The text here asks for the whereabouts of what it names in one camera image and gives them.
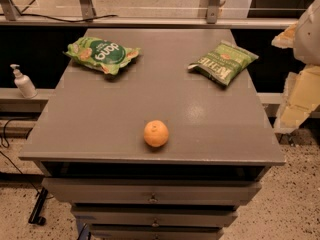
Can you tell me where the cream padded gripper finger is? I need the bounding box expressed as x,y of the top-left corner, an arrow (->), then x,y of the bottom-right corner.
273,65 -> 320,134

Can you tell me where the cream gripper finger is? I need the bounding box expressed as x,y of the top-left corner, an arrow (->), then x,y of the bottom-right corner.
271,22 -> 297,49

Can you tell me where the green rice chip bag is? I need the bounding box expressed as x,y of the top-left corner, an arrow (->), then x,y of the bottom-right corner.
65,37 -> 140,76

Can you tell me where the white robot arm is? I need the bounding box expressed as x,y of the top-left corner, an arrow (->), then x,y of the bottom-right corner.
271,0 -> 320,134

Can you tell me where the green Kettle chip bag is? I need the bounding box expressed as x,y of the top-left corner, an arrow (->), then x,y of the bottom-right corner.
187,40 -> 259,87

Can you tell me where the orange fruit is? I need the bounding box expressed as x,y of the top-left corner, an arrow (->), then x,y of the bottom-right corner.
144,120 -> 169,147

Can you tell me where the grey drawer cabinet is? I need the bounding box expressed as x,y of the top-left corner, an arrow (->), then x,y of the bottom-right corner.
21,29 -> 285,240

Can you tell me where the white pump bottle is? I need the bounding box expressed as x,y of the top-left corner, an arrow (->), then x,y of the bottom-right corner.
10,64 -> 37,99

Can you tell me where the metal window rail frame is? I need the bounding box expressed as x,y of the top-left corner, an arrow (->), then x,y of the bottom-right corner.
0,0 -> 320,30

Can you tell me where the black cable on rail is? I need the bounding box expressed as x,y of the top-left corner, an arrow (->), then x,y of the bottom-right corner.
0,13 -> 119,23

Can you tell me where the black floor cable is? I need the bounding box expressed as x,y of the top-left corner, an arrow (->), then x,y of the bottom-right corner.
0,117 -> 41,196

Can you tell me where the black floor bracket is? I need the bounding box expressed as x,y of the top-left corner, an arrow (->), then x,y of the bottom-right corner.
28,188 -> 48,226

